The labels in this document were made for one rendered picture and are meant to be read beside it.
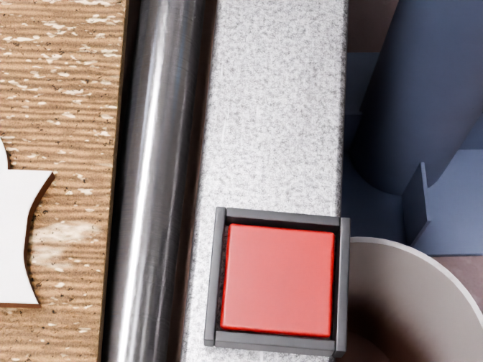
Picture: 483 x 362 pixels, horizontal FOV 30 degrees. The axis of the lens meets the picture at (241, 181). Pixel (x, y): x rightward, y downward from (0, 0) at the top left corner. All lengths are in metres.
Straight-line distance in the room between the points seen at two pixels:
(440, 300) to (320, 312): 0.69
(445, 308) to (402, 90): 0.30
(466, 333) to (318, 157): 0.65
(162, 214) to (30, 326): 0.10
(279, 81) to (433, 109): 0.70
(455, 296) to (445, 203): 0.43
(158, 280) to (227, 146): 0.09
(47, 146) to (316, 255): 0.16
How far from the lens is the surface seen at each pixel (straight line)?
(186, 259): 0.55
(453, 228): 1.53
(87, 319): 0.48
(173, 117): 0.54
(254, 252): 0.50
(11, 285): 0.48
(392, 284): 1.22
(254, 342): 0.48
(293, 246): 0.50
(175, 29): 0.57
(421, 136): 1.32
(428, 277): 1.15
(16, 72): 0.55
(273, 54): 0.57
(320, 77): 0.56
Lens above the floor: 1.40
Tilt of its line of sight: 68 degrees down
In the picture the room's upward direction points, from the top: 6 degrees clockwise
